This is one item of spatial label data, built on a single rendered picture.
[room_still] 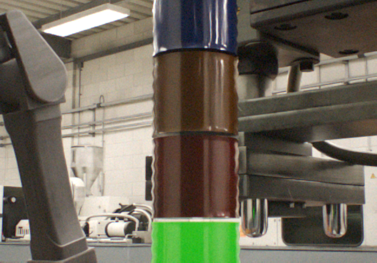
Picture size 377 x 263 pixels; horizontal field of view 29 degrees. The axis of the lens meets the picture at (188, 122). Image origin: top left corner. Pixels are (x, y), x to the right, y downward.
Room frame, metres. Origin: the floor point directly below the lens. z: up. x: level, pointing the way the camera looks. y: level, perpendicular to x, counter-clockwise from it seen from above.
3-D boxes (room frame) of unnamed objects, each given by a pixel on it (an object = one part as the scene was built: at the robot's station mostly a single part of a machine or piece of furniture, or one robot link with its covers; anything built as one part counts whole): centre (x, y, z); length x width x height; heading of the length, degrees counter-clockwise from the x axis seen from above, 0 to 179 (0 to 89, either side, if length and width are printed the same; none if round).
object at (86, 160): (8.73, 1.15, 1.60); 2.54 x 0.84 x 1.26; 46
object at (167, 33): (0.31, 0.00, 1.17); 0.04 x 0.04 x 0.03
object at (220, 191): (0.31, 0.00, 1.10); 0.04 x 0.04 x 0.03
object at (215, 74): (0.31, 0.00, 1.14); 0.04 x 0.04 x 0.03
